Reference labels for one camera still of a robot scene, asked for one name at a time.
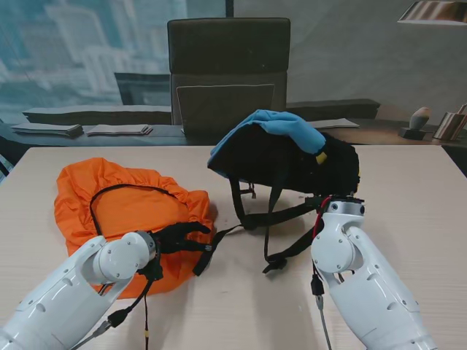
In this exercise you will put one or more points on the copper lamp shade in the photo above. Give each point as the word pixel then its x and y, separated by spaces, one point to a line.
pixel 438 12

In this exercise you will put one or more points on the thin grey paper stack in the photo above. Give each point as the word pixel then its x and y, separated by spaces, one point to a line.
pixel 120 129

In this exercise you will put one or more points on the orange rain cover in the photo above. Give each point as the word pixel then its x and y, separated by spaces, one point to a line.
pixel 109 211

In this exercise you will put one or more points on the long grey slab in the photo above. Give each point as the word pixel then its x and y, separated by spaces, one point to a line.
pixel 91 114

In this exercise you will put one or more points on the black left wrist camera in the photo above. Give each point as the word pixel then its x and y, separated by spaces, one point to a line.
pixel 155 270

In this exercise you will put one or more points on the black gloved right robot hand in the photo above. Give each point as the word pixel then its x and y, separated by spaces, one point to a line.
pixel 339 171

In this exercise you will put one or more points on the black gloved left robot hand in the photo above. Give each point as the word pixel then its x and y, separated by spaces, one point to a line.
pixel 175 238

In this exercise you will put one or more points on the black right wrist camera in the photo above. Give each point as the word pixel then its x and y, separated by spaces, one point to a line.
pixel 313 201

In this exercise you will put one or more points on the egg-shaped ornament on base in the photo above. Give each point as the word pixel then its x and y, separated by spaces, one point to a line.
pixel 419 117

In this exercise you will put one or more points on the white paper sheets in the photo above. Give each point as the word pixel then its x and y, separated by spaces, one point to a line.
pixel 335 123

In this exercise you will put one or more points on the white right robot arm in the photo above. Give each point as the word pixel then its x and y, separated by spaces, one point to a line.
pixel 365 262

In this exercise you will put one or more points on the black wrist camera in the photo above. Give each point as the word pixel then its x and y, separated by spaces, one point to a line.
pixel 313 201
pixel 155 270

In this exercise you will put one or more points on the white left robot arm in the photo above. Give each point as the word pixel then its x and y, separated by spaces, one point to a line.
pixel 73 284

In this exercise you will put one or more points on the blue yellow black backpack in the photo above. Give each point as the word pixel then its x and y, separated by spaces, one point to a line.
pixel 255 160

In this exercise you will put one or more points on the dark background desk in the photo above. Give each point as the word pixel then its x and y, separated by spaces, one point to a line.
pixel 365 136

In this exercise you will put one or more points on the row of tan books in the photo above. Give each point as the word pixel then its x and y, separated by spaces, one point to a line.
pixel 450 125

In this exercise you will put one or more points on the dark brown office chair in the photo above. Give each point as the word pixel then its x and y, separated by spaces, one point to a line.
pixel 226 47

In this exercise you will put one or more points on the long dark slab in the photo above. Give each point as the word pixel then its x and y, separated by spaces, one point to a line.
pixel 328 108

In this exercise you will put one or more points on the thick grey paper stack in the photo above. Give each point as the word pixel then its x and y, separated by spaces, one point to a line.
pixel 47 129

